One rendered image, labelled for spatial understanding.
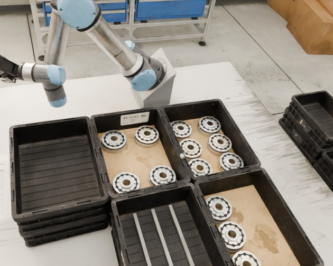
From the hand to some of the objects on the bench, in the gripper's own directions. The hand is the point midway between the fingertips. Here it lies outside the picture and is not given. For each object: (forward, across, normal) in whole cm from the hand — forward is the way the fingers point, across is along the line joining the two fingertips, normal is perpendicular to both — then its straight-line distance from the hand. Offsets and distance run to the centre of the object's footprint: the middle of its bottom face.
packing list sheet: (-7, -47, -11) cm, 49 cm away
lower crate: (-38, -45, -18) cm, 62 cm away
